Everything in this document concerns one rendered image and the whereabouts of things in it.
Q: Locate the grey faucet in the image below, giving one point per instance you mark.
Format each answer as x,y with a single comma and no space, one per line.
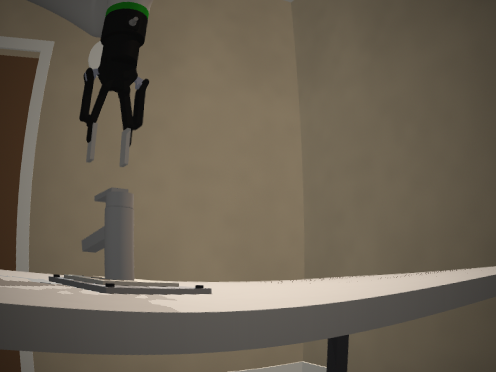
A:
117,239

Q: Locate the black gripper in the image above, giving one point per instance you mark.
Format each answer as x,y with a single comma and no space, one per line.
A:
117,70

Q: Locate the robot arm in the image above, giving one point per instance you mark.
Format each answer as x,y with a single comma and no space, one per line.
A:
94,17

